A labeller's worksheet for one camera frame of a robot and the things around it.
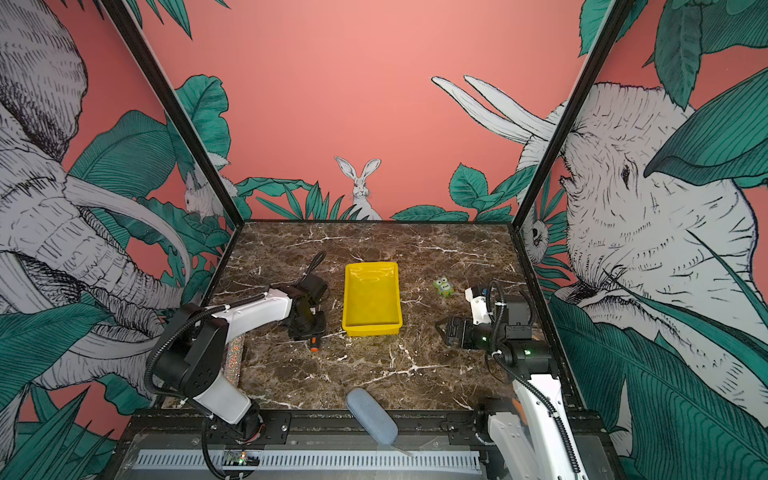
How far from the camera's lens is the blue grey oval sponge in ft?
2.40

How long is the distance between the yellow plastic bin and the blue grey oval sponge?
18cm

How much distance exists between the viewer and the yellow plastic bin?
2.95 ft
